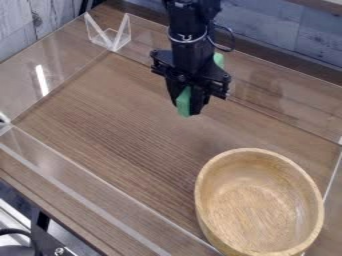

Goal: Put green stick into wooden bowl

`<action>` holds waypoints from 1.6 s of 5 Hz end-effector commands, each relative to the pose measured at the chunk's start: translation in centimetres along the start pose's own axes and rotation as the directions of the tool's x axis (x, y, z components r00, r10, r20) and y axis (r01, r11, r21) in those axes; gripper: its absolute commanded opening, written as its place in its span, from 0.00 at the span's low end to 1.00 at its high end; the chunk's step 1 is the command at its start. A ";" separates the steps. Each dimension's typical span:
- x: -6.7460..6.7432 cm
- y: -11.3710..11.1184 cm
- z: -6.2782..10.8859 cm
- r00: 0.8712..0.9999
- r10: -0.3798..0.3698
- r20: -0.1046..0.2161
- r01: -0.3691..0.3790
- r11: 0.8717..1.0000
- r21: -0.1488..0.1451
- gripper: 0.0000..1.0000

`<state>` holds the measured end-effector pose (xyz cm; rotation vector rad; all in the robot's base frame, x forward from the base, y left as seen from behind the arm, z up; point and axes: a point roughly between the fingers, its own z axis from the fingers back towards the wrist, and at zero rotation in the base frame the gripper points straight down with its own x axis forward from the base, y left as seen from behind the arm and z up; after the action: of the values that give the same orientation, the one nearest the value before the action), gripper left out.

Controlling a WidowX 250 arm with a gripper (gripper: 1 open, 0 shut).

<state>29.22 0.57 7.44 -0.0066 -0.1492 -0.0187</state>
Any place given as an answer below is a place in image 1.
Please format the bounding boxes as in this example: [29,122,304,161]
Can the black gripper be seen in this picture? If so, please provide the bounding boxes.
[150,28,233,115]

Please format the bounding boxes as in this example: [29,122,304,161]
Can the green rectangular stick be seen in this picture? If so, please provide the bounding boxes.
[177,53,225,117]

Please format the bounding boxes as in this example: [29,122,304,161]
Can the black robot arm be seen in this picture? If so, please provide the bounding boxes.
[150,0,236,117]

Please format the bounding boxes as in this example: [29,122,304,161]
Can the wooden bowl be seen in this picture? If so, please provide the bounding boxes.
[194,148,325,256]

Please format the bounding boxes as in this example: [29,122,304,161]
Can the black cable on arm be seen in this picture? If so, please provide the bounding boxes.
[206,23,237,53]

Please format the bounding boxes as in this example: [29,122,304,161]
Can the clear acrylic corner bracket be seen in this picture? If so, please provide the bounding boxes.
[85,13,132,52]

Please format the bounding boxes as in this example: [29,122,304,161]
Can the clear acrylic enclosure wall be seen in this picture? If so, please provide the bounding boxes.
[0,113,222,256]

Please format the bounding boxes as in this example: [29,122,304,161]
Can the black table frame leg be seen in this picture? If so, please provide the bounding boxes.
[29,208,91,256]

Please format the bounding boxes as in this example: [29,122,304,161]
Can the black cable under table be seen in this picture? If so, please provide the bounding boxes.
[0,228,34,248]

